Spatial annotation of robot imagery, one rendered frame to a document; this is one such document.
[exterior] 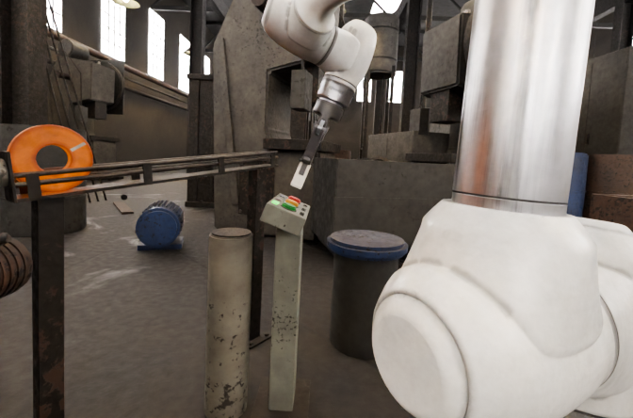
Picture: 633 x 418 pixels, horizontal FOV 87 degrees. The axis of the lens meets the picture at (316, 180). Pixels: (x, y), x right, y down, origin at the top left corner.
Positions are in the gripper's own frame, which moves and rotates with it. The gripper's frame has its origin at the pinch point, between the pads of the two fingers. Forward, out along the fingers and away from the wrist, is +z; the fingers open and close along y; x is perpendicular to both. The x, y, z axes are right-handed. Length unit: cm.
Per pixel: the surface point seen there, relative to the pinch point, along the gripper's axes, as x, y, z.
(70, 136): -53, 11, 12
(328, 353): 35, -33, 61
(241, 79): -92, -212, -40
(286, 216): 1.0, 4.7, 10.6
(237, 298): -2.4, 1.6, 37.4
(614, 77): 247, -270, -200
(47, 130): -56, 14, 12
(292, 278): 9.0, -2.2, 27.6
